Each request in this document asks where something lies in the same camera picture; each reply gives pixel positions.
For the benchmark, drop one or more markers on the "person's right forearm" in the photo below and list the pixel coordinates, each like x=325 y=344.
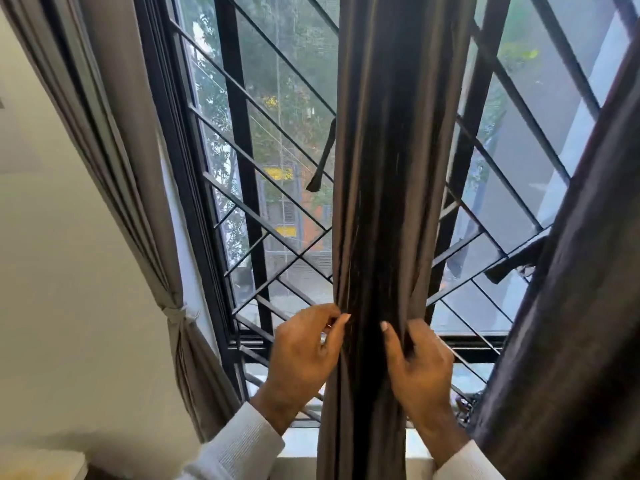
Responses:
x=465 y=467

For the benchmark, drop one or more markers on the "person's left hand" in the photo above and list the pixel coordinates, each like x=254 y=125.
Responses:
x=300 y=359

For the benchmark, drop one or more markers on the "dark grey curtain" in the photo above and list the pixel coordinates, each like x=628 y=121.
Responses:
x=400 y=144
x=575 y=319

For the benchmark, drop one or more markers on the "light grey curtain tie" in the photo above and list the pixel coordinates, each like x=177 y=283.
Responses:
x=175 y=314

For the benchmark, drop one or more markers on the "orange brick building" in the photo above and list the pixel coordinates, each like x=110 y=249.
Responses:
x=312 y=229

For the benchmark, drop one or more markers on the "light grey curtain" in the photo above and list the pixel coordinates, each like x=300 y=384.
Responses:
x=125 y=144

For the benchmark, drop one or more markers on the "person's left forearm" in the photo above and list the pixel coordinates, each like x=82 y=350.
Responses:
x=235 y=444

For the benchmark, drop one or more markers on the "person's right hand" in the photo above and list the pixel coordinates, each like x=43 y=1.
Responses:
x=425 y=374

